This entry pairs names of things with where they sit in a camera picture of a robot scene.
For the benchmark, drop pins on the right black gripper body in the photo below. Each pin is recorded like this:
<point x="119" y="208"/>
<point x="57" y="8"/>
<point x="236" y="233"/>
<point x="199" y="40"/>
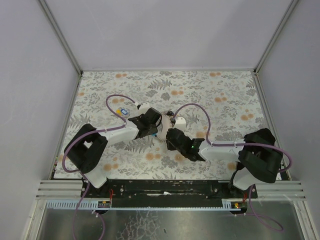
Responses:
<point x="170" y="136"/>

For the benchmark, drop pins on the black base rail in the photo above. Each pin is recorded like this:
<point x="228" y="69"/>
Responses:
<point x="210" y="188"/>

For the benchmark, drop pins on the floral table mat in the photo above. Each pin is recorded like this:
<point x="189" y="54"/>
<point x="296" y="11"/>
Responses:
<point x="221" y="106"/>

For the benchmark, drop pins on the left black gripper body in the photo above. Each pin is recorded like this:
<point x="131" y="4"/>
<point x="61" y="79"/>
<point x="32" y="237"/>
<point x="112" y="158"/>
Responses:
<point x="155" y="121"/>

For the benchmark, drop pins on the white cable duct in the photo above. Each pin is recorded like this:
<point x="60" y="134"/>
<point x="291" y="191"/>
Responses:
<point x="156" y="205"/>

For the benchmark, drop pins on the loose blue key tag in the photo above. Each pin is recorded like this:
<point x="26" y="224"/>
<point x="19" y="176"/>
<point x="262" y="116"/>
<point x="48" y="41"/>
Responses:
<point x="124" y="112"/>

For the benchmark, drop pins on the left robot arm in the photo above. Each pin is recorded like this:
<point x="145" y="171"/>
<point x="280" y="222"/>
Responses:
<point x="88" y="145"/>

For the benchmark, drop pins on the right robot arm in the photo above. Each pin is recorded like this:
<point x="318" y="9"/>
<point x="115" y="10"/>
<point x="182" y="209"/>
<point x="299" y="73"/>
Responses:
<point x="258" y="161"/>

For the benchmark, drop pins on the metal key organizer disc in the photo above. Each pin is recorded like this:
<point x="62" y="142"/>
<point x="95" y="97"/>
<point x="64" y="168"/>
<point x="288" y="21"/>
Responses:
<point x="165" y="124"/>

